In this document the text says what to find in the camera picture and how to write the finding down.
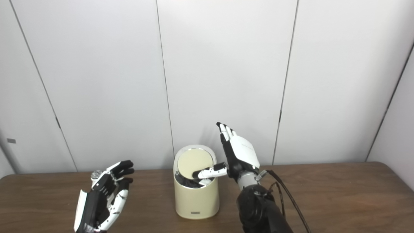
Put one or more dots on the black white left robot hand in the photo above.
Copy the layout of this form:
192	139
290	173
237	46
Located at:
93	207

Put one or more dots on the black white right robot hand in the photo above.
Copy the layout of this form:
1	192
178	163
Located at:
244	152

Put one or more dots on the small white plastic bottle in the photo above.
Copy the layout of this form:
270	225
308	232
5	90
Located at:
95	175

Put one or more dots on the round cream bin lid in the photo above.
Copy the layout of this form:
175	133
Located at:
192	161

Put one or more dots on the cream-colored bin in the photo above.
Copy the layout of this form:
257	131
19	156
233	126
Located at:
195	200

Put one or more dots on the black bin liner bag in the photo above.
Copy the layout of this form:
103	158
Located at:
186	183

